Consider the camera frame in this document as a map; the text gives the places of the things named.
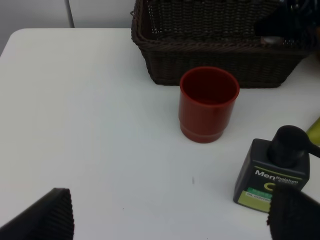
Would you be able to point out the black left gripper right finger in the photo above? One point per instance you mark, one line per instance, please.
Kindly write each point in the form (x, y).
(293, 215)

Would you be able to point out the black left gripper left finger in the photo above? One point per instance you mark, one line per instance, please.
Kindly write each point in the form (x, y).
(49, 218)

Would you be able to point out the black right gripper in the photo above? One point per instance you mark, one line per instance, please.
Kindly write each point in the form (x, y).
(294, 20)

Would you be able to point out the pink bottle white cap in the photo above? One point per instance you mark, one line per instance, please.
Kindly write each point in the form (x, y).
(271, 40)

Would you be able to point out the dark green pump bottle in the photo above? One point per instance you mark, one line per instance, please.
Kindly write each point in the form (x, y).
(284, 160)

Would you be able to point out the green red pear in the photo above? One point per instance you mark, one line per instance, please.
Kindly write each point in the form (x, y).
(314, 132)

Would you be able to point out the red plastic cup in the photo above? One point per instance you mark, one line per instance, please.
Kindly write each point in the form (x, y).
(206, 102)

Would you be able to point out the dark brown wicker basket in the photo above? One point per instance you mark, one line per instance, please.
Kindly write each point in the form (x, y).
(175, 36)

